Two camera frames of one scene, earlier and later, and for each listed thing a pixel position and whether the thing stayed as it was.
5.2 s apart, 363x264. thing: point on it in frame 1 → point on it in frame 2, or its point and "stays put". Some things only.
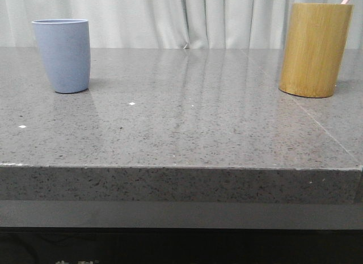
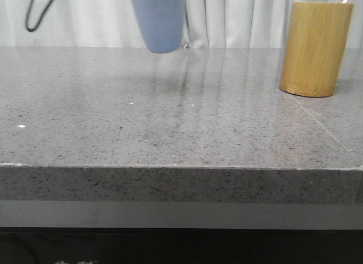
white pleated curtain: [168, 20] stays put
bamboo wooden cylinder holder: [316, 40] stays put
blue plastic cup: [64, 47] → [161, 15]
